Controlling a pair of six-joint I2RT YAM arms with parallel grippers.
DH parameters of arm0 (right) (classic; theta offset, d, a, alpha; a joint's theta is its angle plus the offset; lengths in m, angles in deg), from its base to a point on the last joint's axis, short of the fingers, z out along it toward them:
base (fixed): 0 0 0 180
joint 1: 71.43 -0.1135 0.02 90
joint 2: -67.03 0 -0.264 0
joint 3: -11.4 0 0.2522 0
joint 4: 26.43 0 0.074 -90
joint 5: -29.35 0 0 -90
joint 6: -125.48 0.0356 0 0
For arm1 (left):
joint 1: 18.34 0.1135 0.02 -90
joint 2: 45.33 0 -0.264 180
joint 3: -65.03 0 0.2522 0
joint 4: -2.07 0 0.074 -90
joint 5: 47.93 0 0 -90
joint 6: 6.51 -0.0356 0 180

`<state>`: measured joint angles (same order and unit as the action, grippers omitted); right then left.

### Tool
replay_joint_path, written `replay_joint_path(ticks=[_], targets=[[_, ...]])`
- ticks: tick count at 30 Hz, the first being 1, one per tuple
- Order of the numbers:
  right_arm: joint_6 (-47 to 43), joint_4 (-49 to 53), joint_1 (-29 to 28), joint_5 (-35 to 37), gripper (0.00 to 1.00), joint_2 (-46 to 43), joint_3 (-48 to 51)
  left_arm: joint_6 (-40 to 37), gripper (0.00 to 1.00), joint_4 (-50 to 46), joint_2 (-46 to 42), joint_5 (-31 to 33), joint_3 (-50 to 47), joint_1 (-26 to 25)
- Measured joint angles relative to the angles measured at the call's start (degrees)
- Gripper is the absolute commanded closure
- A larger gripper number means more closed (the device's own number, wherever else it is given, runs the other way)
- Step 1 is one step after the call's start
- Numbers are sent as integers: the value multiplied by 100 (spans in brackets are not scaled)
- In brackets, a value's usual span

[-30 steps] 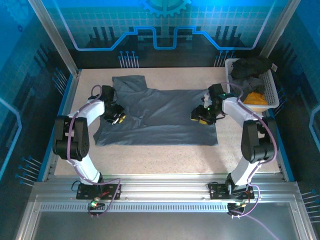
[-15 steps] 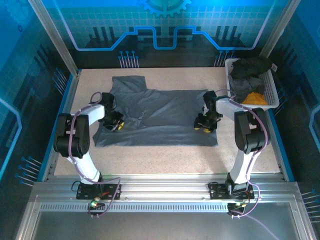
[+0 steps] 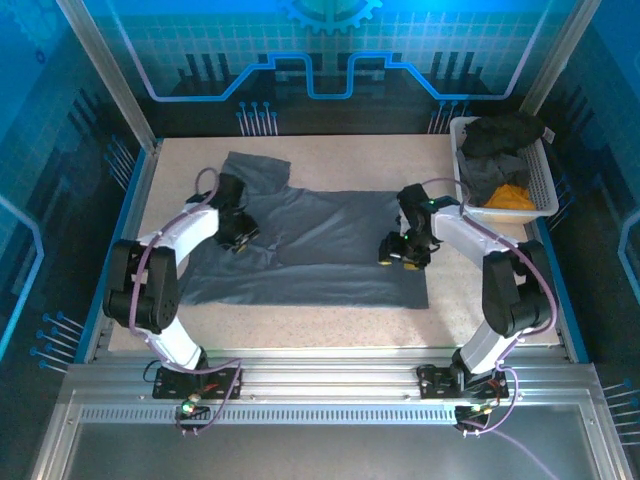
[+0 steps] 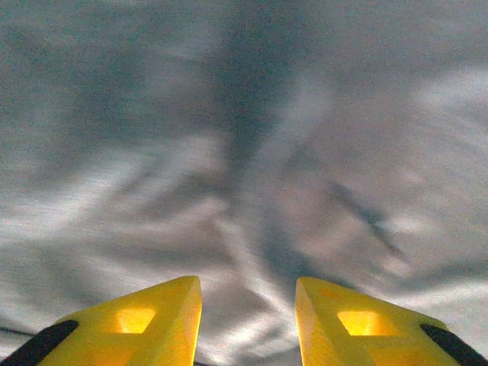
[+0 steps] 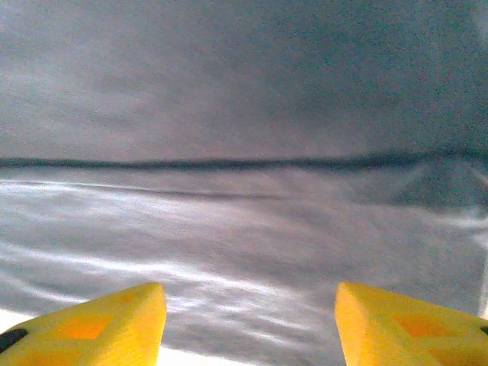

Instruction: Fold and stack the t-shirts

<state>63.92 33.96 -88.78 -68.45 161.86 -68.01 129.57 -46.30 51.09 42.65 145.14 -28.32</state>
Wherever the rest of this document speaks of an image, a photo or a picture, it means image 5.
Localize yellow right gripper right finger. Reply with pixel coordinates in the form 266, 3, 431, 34
334, 281, 488, 366

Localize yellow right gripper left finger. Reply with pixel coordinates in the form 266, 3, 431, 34
0, 281, 168, 366

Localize gray t-shirt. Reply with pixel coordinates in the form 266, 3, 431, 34
0, 0, 488, 366

